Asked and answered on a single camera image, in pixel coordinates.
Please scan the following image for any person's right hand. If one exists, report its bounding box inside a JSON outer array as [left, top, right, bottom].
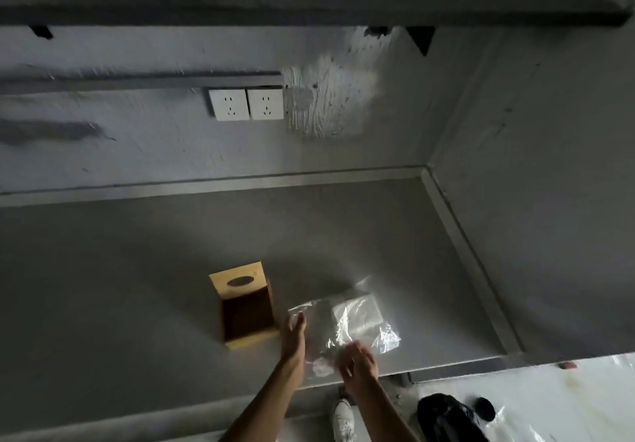
[[337, 341, 379, 384]]

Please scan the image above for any person's left hand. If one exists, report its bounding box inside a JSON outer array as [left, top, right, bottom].
[[280, 310, 308, 364]]

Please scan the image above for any clear plastic bag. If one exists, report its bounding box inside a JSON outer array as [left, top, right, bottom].
[[287, 275, 402, 378]]

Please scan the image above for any person's left forearm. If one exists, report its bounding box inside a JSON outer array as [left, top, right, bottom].
[[217, 357, 305, 442]]

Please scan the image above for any person's right forearm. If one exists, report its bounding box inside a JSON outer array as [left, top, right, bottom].
[[344, 376, 423, 442]]

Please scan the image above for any open wooden tissue box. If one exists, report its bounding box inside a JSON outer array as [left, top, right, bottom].
[[208, 261, 279, 351]]

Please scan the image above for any person's white shoe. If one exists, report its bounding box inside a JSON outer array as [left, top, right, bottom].
[[331, 397, 358, 442]]

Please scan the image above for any black bag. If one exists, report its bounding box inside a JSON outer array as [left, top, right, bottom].
[[417, 393, 490, 442]]

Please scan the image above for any black round cap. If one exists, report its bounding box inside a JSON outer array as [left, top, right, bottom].
[[471, 396, 497, 422]]

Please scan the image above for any clear plastic sheet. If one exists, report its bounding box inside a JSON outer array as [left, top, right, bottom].
[[475, 406, 549, 442]]

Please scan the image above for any white wall socket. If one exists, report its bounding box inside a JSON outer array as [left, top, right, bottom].
[[246, 88, 285, 121], [208, 89, 251, 122]]

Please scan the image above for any grey wall cable conduit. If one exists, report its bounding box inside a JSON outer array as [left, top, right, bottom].
[[0, 70, 283, 96]]

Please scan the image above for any dark wall shelf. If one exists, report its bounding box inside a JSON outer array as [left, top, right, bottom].
[[0, 4, 632, 28]]

